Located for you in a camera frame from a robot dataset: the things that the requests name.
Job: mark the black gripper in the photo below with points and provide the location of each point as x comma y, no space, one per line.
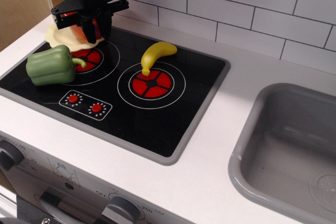
86,12

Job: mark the red plastic cup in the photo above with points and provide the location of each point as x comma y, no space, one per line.
78,32

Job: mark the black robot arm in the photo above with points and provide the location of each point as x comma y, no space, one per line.
84,12

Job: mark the cream scalloped plate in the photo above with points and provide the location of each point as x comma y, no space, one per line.
56,37

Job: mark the green toy bell pepper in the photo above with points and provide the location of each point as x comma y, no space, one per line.
53,66

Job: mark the yellow toy banana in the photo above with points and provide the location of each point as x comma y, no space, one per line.
154,52

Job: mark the black toy stovetop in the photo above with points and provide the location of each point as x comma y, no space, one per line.
153,116

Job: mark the grey left oven knob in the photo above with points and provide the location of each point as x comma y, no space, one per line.
10,156

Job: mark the grey oven knob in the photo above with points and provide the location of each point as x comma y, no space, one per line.
120,210
10,156

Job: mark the grey right oven knob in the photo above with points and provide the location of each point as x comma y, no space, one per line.
120,210

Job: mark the grey sink basin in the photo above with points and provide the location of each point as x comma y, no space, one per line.
284,158

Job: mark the grey oven door handle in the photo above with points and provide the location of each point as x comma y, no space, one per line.
66,209

